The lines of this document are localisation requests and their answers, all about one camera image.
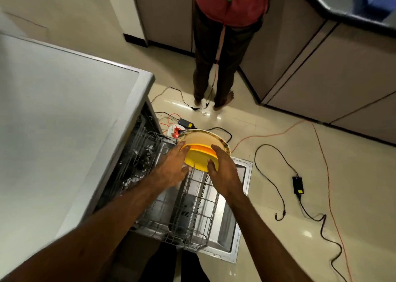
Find person's left hand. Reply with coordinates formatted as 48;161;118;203
150;141;191;189

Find person's right hand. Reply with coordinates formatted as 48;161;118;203
207;145;248;199

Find beige patterned plate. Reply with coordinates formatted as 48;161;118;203
176;129;232;159

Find yellow plastic bowl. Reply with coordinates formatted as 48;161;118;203
180;143;219;173

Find person's right forearm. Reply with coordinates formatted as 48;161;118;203
223;190;314;282

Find person's left forearm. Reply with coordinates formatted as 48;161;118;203
0;180;169;282

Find white red extension socket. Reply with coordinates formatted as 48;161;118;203
167;125;185;139

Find open dishwasher door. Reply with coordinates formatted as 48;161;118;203
173;157;253;264

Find silver dishwasher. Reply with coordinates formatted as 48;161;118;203
0;31;155;262

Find person's dark trousers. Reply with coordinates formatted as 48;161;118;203
138;243;211;282

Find beige kitchen cabinets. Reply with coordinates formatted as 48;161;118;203
130;0;396;145

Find dark kitchen countertop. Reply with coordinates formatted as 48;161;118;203
291;0;396;38

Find thin black cable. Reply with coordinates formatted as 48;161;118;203
148;86;214;112

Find wire dishwasher rack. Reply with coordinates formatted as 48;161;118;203
122;132;221;252

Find black power adapter with cable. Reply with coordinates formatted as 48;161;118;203
254;144;348;282

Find orange cable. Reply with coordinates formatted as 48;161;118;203
231;120;353;282

